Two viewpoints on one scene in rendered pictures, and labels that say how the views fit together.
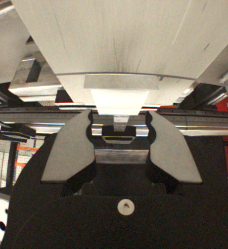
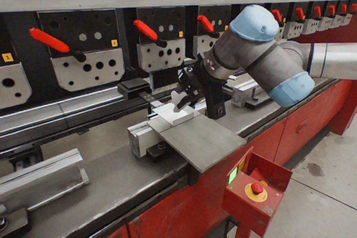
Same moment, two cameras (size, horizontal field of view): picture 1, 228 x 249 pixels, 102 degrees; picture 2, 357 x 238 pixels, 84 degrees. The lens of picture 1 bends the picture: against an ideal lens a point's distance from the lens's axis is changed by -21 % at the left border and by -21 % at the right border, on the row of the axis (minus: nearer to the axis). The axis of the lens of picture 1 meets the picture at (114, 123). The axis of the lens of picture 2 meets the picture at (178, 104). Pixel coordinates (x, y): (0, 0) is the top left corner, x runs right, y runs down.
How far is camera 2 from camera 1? 54 cm
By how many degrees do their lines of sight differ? 36
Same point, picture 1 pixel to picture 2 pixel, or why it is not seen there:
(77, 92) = (190, 110)
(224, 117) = not seen: outside the picture
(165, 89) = (162, 125)
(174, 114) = (81, 124)
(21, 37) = not seen: hidden behind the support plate
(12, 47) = (222, 122)
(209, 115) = (21, 144)
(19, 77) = not seen: hidden behind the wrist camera
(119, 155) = (166, 87)
